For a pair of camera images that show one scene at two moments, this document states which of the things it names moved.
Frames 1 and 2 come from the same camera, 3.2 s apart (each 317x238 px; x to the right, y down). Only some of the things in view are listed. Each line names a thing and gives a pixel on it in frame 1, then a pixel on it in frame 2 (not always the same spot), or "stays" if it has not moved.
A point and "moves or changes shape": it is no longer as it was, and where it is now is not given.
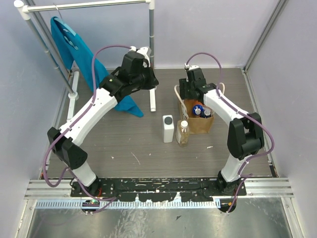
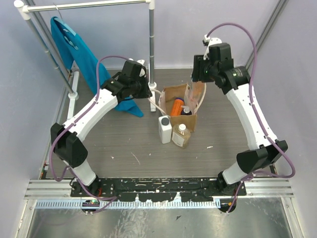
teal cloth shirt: x=79 y=56 stays
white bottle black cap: x=168 y=128 moves or changes shape
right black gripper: x=183 y=83 → x=198 y=74
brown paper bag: x=196 y=125 → x=181 y=102
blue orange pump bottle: x=206 y=113 → x=185 y=111
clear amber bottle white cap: x=182 y=133 moves or changes shape
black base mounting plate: x=195 y=189 stays
